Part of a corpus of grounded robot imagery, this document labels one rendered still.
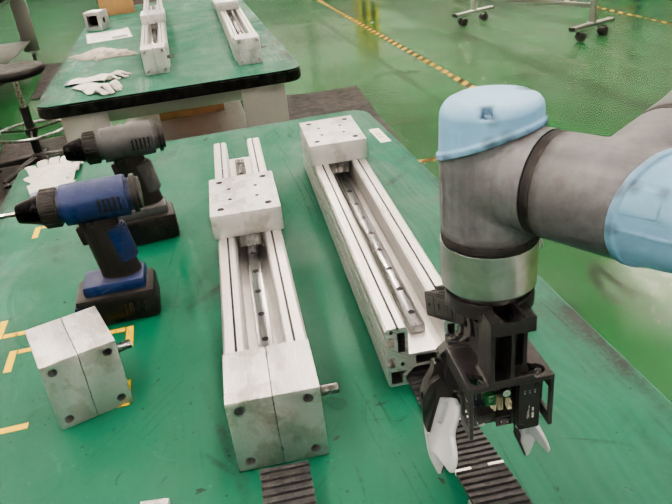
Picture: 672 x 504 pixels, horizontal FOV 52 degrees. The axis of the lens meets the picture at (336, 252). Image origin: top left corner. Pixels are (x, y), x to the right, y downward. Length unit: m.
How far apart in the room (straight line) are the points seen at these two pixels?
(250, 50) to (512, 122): 2.22
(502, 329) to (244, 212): 0.61
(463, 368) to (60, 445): 0.52
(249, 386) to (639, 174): 0.46
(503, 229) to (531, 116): 0.08
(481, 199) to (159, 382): 0.58
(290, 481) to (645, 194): 0.45
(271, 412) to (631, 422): 0.39
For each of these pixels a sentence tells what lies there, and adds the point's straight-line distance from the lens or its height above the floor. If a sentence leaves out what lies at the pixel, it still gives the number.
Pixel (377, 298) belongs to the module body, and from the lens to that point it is 0.87.
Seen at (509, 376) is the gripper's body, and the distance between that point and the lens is 0.56.
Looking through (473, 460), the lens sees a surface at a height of 0.81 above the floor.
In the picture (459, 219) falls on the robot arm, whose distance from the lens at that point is 0.50.
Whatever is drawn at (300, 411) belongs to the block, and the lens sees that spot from 0.74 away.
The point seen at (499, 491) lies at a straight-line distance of 0.69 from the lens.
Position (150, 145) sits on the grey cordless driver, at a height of 0.96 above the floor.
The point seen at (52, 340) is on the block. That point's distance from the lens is 0.92.
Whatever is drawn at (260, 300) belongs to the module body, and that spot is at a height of 0.84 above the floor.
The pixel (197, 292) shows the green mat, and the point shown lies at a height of 0.78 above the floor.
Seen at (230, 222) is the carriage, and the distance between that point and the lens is 1.07.
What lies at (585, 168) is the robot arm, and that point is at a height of 1.16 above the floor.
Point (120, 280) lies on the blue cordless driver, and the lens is 1.07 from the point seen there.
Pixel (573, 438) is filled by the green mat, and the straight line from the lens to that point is 0.81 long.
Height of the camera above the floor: 1.33
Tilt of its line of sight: 28 degrees down
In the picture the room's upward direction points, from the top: 7 degrees counter-clockwise
